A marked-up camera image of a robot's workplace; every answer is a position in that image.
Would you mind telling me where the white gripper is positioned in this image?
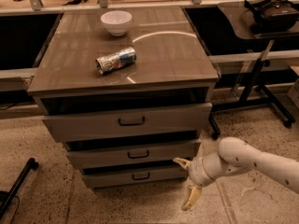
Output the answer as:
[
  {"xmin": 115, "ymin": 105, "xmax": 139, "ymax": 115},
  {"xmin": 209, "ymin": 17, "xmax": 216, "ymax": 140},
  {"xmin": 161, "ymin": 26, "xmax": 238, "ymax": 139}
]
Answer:
[{"xmin": 173, "ymin": 157, "xmax": 214, "ymax": 211}]

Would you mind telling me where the grey drawer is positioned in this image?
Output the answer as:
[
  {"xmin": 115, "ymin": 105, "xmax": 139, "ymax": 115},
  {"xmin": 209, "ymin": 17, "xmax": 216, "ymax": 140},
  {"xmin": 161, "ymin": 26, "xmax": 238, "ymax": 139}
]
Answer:
[
  {"xmin": 44, "ymin": 103, "xmax": 212, "ymax": 143},
  {"xmin": 66, "ymin": 138, "xmax": 201, "ymax": 169},
  {"xmin": 82, "ymin": 164, "xmax": 187, "ymax": 189}
]

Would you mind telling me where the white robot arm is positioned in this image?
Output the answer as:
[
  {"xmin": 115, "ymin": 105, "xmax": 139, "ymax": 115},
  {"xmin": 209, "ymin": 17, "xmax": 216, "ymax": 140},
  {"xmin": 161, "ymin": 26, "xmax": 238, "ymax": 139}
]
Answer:
[{"xmin": 173, "ymin": 137, "xmax": 299, "ymax": 211}]

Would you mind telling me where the grey drawer cabinet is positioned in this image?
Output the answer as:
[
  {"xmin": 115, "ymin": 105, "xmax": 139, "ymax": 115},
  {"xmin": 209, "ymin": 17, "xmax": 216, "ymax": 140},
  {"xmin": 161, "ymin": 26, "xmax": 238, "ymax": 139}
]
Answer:
[{"xmin": 28, "ymin": 7, "xmax": 218, "ymax": 176}]

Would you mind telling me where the crushed silver blue can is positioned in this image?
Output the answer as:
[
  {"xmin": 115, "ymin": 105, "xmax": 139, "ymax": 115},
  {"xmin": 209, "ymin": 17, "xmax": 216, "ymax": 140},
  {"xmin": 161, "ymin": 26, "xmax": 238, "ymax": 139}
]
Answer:
[{"xmin": 96, "ymin": 47, "xmax": 136, "ymax": 75}]

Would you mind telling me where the black rolling side table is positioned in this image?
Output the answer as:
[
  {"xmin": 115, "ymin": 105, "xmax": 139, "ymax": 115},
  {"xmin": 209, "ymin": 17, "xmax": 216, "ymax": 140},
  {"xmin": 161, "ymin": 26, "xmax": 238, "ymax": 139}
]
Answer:
[{"xmin": 212, "ymin": 2, "xmax": 298, "ymax": 128}]

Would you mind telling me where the white bowl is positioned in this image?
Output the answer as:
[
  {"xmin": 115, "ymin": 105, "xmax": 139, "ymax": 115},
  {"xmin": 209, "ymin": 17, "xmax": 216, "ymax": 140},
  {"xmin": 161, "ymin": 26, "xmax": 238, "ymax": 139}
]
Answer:
[{"xmin": 101, "ymin": 10, "xmax": 133, "ymax": 36}]

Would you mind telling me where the black VR headset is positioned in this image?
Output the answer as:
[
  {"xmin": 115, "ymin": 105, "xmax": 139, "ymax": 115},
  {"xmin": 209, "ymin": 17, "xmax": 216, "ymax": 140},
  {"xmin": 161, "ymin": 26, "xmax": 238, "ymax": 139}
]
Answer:
[{"xmin": 244, "ymin": 0, "xmax": 299, "ymax": 32}]

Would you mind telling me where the black stand leg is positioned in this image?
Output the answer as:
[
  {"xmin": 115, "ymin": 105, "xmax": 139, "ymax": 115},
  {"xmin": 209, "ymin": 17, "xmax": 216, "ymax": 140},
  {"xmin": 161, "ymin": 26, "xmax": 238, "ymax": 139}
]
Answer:
[{"xmin": 0, "ymin": 158, "xmax": 38, "ymax": 219}]

